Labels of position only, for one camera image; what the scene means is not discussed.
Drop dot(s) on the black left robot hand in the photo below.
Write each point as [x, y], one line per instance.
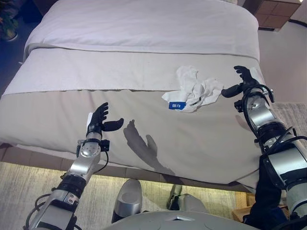
[98, 119]

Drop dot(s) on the blue hang tag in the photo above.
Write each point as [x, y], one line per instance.
[177, 105]

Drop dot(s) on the beige bed runner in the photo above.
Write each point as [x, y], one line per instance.
[60, 115]

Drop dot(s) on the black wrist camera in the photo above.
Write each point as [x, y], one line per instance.
[238, 106]
[105, 145]

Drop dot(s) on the beige upholstered bed frame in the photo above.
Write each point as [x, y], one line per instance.
[36, 158]

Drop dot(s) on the white t-shirt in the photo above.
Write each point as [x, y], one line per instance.
[204, 91]

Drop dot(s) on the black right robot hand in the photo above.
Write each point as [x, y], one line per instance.
[250, 80]

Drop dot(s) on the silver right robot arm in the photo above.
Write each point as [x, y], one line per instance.
[261, 117]

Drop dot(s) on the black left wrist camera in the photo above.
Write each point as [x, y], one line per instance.
[105, 145]

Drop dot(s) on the brown wooden nightstand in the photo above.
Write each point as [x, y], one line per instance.
[275, 12]

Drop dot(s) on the grey robot torso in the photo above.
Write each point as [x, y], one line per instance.
[168, 222]

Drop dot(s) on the robot leg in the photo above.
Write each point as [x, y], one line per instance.
[127, 201]
[192, 201]

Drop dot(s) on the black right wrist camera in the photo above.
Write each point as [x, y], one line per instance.
[238, 106]

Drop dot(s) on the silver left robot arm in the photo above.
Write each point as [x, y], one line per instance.
[88, 151]

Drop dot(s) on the robot left leg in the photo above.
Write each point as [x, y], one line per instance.
[127, 201]

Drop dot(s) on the potted green plant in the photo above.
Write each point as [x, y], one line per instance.
[8, 26]

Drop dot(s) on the white duvet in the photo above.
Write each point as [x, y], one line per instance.
[144, 24]

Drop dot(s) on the robot right leg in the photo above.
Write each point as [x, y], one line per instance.
[192, 201]

